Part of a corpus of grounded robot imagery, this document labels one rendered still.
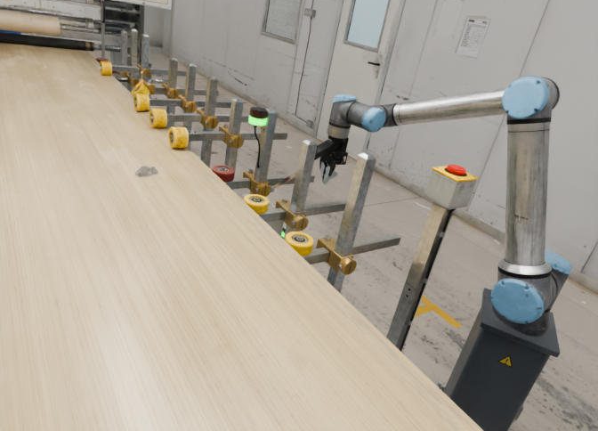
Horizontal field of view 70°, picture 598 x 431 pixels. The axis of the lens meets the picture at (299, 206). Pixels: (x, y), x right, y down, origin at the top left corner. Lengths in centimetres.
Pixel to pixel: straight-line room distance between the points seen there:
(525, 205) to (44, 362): 125
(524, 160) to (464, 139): 273
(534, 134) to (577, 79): 235
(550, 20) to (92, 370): 366
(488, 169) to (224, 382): 347
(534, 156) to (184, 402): 112
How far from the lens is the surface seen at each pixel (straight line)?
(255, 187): 158
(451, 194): 93
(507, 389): 185
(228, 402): 75
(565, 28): 383
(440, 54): 433
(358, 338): 91
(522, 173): 141
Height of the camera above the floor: 148
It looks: 25 degrees down
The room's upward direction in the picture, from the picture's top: 11 degrees clockwise
